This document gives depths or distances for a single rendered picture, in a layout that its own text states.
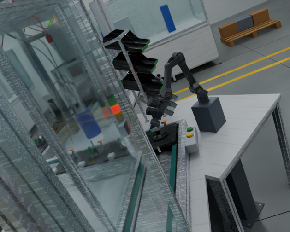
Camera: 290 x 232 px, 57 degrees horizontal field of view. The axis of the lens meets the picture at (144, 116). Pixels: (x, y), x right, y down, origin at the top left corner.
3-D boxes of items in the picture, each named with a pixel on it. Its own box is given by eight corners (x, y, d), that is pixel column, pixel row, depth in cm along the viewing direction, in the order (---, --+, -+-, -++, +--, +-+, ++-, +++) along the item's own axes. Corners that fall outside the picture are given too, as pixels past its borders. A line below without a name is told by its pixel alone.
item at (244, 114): (281, 96, 190) (280, 93, 189) (220, 182, 141) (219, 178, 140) (201, 98, 242) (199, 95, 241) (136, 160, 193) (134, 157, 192)
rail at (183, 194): (189, 129, 196) (184, 117, 192) (192, 230, 118) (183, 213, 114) (182, 131, 197) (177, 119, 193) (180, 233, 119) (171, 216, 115)
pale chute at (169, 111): (175, 108, 207) (177, 104, 204) (171, 117, 196) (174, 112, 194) (143, 92, 208) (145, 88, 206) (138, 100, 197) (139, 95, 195)
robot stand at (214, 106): (226, 121, 185) (218, 96, 178) (216, 132, 178) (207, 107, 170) (209, 120, 196) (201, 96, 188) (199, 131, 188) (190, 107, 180)
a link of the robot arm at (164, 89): (177, 53, 168) (162, 53, 165) (183, 54, 160) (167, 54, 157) (174, 98, 176) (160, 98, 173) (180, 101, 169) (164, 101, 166)
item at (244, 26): (266, 23, 681) (262, 8, 665) (281, 26, 608) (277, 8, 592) (221, 42, 698) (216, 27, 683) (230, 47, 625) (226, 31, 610)
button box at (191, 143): (197, 133, 179) (194, 125, 177) (198, 151, 161) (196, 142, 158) (187, 136, 181) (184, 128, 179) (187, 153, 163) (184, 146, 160)
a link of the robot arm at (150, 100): (167, 92, 173) (151, 87, 169) (172, 95, 166) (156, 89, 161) (162, 108, 175) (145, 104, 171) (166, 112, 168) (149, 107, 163)
